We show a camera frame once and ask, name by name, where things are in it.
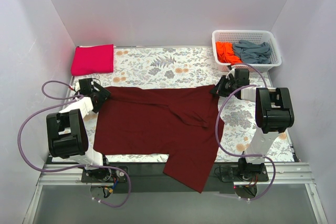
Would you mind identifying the dark red t-shirt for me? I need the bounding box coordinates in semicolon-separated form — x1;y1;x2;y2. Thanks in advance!
93;86;218;192

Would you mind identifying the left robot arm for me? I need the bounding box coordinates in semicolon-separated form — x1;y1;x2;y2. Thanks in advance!
46;78;112;182

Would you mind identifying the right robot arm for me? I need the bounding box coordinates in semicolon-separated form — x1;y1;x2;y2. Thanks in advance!
210;67;295;181

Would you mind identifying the orange t-shirt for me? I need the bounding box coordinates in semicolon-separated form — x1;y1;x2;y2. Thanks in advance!
215;41;242;64

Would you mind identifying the folded pink t-shirt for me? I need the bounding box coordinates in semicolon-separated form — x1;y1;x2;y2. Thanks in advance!
71;44;114;76

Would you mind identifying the grey t-shirt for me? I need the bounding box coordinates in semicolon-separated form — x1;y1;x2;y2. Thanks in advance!
233;40;272;65

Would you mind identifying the white plastic basket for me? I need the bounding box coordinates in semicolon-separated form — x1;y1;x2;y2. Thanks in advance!
212;30;282;72

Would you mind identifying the floral patterned table mat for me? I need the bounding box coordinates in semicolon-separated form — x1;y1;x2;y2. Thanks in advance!
70;47;294;163

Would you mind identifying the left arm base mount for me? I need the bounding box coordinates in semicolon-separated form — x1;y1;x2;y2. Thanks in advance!
81;165;129;183

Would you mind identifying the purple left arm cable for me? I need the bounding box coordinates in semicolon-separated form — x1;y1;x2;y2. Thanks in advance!
17;80;132;208

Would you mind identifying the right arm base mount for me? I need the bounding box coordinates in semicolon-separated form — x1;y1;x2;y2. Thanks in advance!
216;158;269;184

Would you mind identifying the aluminium front frame rail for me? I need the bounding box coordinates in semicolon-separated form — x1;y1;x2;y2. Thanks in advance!
38;162;314;195

